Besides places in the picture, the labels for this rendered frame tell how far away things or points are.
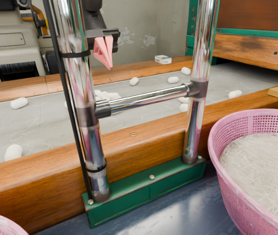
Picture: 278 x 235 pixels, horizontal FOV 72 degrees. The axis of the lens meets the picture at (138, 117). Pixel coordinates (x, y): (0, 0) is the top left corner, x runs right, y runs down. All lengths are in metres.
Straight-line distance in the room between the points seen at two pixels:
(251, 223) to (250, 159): 0.11
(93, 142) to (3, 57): 0.89
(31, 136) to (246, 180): 0.35
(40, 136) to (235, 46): 0.58
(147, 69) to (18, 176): 0.52
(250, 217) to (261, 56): 0.46
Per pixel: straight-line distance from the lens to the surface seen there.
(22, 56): 1.05
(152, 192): 0.30
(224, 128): 0.35
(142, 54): 2.77
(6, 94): 0.60
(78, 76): 0.18
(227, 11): 0.79
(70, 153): 0.28
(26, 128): 0.43
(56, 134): 0.38
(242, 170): 0.31
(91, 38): 0.53
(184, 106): 0.40
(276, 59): 0.61
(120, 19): 2.62
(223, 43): 0.71
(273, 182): 0.31
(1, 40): 1.09
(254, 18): 0.73
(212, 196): 0.34
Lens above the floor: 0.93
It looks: 29 degrees down
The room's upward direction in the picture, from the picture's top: 2 degrees counter-clockwise
